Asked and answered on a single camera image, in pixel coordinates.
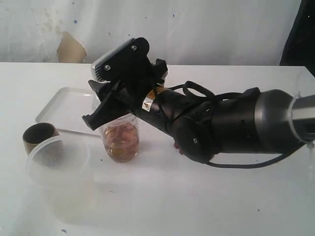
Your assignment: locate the dark curtain at right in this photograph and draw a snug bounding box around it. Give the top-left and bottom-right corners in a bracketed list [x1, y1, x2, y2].
[280, 0, 315, 75]

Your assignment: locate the clear plastic shaker tumbler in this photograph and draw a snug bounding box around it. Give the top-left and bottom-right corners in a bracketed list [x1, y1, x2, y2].
[97, 114, 139, 163]

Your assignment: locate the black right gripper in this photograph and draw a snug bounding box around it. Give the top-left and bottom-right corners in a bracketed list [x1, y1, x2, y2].
[82, 37, 167, 130]

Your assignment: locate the small brown gold cup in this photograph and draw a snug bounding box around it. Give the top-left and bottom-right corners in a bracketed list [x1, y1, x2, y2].
[22, 122, 59, 155]

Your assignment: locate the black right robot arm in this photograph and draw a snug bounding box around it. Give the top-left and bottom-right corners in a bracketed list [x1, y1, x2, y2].
[83, 37, 315, 169]

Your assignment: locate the white rectangular plastic tray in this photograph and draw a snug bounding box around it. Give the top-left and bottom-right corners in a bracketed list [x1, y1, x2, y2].
[35, 87, 100, 136]

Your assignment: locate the large translucent plastic container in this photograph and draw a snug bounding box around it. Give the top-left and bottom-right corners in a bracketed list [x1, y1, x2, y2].
[26, 136, 96, 222]

